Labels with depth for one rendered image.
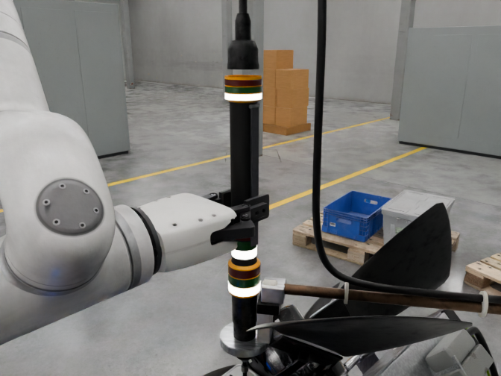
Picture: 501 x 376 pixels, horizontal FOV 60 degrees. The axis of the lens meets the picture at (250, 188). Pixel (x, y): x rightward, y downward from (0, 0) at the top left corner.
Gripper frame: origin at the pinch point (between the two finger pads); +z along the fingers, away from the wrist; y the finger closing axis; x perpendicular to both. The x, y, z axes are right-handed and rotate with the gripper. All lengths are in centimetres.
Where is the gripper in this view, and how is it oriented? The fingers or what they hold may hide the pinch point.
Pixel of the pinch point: (244, 204)
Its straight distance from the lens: 55.6
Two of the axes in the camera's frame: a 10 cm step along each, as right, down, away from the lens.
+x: -0.1, -9.5, -3.2
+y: 7.1, 2.2, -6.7
